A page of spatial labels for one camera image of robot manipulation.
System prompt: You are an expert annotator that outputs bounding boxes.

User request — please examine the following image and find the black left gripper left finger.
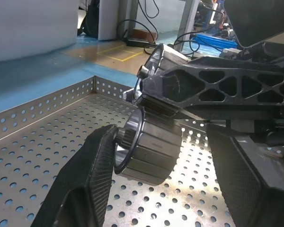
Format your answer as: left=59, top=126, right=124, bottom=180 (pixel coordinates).
left=30, top=124, right=119, bottom=227

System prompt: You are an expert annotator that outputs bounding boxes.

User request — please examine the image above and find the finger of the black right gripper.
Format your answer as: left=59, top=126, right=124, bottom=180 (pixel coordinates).
left=138, top=56, right=284, bottom=122

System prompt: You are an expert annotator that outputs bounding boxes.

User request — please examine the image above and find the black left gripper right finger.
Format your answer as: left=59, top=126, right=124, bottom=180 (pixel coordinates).
left=206, top=124, right=284, bottom=227

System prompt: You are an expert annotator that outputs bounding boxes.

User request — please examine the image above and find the perforated metal tray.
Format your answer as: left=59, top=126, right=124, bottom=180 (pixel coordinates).
left=0, top=75, right=284, bottom=227

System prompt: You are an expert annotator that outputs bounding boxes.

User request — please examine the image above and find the blue plastic crate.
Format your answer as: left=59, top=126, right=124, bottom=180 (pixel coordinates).
left=193, top=34, right=240, bottom=52

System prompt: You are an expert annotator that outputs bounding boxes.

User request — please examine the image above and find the black power strip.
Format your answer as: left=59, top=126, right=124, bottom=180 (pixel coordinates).
left=125, top=37, right=149, bottom=47

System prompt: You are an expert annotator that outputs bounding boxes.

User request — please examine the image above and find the brown wooden block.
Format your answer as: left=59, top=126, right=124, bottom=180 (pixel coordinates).
left=132, top=27, right=157, bottom=44

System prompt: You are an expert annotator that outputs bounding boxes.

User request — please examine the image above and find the grey metal table leg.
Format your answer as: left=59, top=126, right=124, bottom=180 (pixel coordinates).
left=177, top=0, right=201, bottom=45

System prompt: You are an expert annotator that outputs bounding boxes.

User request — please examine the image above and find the brown cardboard mat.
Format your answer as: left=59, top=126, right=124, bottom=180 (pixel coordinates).
left=62, top=39, right=163, bottom=77

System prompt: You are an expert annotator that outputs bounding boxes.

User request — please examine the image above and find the white upright panel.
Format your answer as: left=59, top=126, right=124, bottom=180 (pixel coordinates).
left=98, top=0, right=140, bottom=41

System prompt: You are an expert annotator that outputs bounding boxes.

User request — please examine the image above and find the black bag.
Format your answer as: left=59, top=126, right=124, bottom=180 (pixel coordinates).
left=77, top=0, right=100, bottom=38

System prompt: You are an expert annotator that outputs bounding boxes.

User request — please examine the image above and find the white foam backdrop sheet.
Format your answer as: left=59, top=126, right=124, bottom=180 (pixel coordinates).
left=0, top=0, right=79, bottom=62

